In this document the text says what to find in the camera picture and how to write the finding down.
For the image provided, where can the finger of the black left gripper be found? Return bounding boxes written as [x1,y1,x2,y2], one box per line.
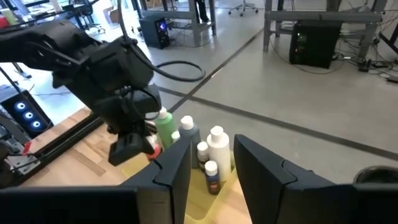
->
[108,132,155,167]

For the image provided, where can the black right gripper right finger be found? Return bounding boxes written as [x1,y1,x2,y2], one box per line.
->
[233,134,398,224]

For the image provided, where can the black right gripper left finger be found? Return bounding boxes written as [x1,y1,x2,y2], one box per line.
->
[0,138,192,224]

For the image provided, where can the small red paint bottle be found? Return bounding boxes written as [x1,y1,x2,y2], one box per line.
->
[146,134,164,161]

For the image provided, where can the large green paint bottle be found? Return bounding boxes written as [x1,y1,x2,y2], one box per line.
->
[154,107,177,150]

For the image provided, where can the small blue paint bottle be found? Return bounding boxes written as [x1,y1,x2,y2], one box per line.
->
[204,160,222,196]

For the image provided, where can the large dark grey bottle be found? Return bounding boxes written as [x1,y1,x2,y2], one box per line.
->
[178,115,202,169]

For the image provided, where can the brown bottle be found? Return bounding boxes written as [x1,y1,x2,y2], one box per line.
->
[197,141,210,172]

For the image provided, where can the tall white bottle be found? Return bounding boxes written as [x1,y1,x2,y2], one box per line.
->
[206,125,233,183]

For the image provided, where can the yellow plastic bin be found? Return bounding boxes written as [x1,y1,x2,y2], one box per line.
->
[121,149,241,224]

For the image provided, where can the black lit computer tower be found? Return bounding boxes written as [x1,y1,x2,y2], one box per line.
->
[139,17,171,50]

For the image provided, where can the blue mesh office chair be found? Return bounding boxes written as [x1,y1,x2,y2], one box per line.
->
[73,0,106,34]

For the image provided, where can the wooden top desk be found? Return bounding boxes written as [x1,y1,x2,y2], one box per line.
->
[141,0,218,47]

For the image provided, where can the person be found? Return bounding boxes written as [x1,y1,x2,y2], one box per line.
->
[195,0,211,24]

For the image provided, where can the pale green cup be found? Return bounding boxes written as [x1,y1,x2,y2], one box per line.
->
[1,8,18,26]

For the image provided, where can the white office chair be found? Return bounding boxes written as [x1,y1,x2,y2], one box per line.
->
[228,0,259,16]

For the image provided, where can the black equipment box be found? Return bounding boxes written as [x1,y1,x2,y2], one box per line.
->
[289,21,343,70]

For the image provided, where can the grey metal desk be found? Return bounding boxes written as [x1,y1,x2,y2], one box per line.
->
[263,0,388,58]

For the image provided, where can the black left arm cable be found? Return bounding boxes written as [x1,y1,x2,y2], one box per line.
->
[117,0,206,83]

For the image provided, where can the black tower blue ring fans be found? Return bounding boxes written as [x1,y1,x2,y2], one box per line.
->
[0,85,54,140]

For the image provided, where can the black floor cables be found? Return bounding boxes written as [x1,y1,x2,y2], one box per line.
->
[335,30,398,84]

